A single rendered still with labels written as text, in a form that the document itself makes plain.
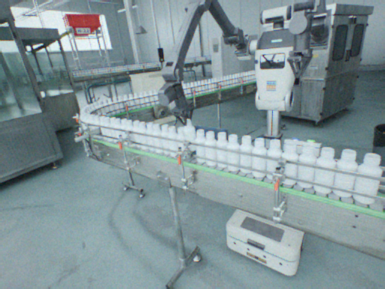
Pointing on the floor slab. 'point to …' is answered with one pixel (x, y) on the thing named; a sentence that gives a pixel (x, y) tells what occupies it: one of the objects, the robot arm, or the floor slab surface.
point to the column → (133, 31)
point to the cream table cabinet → (155, 81)
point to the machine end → (332, 66)
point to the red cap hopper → (89, 21)
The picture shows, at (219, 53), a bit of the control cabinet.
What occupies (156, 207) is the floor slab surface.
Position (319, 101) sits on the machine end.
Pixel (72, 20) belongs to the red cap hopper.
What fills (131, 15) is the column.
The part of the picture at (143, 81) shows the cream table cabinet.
